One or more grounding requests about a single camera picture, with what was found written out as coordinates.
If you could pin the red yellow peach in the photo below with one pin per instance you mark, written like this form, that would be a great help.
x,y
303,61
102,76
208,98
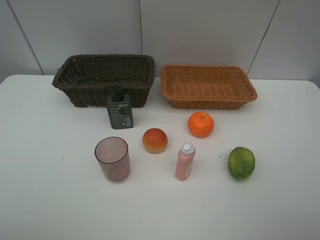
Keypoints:
x,y
155,141

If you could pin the orange tangerine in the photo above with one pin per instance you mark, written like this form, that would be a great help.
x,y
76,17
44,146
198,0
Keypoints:
x,y
200,124

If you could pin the pink bottle white cap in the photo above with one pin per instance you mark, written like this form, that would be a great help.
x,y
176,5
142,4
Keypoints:
x,y
185,160

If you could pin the translucent purple plastic cup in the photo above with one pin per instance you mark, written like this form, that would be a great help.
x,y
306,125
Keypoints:
x,y
112,154

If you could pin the green lime fruit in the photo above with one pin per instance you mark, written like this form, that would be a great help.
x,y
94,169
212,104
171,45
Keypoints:
x,y
241,163

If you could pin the light brown wicker basket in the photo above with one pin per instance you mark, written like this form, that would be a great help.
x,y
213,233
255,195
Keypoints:
x,y
206,87

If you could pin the dark green pump bottle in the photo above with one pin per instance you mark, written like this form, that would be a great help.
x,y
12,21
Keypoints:
x,y
119,109

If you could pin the dark brown wicker basket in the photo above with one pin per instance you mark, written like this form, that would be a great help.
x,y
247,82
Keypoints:
x,y
86,78

